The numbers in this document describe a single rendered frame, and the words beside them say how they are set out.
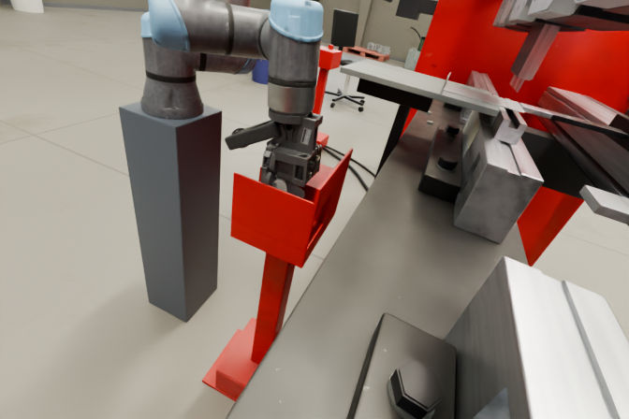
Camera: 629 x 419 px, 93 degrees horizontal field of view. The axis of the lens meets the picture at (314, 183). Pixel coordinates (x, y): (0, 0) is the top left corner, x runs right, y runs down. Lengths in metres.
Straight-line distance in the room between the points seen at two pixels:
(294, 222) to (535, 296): 0.39
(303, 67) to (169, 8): 0.20
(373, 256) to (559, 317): 0.17
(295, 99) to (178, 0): 0.21
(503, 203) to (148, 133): 0.77
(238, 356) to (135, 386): 0.32
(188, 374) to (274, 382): 0.99
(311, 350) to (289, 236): 0.33
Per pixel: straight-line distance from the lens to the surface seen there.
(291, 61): 0.45
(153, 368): 1.24
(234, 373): 1.08
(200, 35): 0.51
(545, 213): 1.71
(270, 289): 0.79
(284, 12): 0.45
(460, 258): 0.39
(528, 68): 0.58
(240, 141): 0.54
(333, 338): 0.26
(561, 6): 0.39
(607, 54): 1.54
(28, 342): 1.42
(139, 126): 0.88
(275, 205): 0.53
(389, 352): 0.23
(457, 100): 0.54
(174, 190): 0.89
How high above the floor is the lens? 1.09
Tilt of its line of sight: 31 degrees down
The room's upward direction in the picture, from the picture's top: 12 degrees clockwise
